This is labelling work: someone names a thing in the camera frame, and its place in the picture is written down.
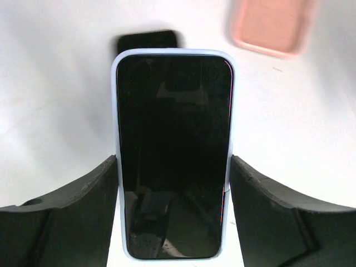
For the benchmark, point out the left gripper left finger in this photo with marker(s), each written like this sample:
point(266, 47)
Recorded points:
point(70, 226)

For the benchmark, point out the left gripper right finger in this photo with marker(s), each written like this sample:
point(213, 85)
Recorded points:
point(278, 226)

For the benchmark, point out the pink phone case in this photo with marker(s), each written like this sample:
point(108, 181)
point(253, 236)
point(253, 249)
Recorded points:
point(274, 28)

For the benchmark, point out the black white-edged smartphone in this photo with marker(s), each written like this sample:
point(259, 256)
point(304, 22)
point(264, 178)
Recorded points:
point(154, 39)

